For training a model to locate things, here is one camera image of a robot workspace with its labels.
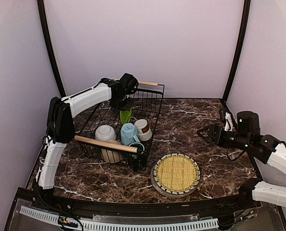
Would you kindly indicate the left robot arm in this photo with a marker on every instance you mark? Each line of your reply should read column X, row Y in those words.
column 60, row 126

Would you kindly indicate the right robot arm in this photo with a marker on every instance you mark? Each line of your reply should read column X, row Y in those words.
column 265, row 148

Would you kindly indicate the grey deer pattern plate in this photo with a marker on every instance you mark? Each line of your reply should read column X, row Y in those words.
column 168, row 194

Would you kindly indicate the bright green plate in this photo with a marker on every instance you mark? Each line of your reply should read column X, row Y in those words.
column 125, row 116

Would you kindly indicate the dark green mug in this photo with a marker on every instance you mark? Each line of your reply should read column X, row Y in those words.
column 140, row 147

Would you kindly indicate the white utensil caddy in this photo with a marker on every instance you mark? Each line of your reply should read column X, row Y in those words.
column 139, row 161

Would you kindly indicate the woven yellow green plate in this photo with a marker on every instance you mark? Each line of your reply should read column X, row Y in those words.
column 176, row 173

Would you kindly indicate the white cable duct strip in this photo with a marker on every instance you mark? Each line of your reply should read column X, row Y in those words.
column 113, row 223

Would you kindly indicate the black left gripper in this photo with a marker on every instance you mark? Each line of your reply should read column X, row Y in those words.
column 127, row 107

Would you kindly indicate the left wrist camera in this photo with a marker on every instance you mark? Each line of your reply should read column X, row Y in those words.
column 126, row 85

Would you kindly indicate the blue striped white plate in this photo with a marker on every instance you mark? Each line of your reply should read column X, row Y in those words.
column 175, row 175

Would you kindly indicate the beige ribbed cup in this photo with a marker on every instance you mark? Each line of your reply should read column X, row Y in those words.
column 112, row 157

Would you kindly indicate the black front rail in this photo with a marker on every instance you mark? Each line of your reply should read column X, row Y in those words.
column 220, row 207

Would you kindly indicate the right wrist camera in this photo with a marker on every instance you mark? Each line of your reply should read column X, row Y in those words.
column 247, row 121

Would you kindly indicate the light blue mug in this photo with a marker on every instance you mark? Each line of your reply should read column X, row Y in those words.
column 129, row 134

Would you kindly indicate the white cup with brown band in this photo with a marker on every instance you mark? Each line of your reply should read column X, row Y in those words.
column 144, row 130

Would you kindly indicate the black wire dish rack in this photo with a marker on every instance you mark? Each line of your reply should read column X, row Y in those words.
column 146, row 105

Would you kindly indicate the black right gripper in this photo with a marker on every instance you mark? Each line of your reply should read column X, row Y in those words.
column 213, row 128

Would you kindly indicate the white bowl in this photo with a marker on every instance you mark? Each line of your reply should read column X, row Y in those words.
column 105, row 133

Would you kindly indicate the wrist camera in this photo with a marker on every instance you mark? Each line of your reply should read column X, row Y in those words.
column 126, row 85
column 247, row 121

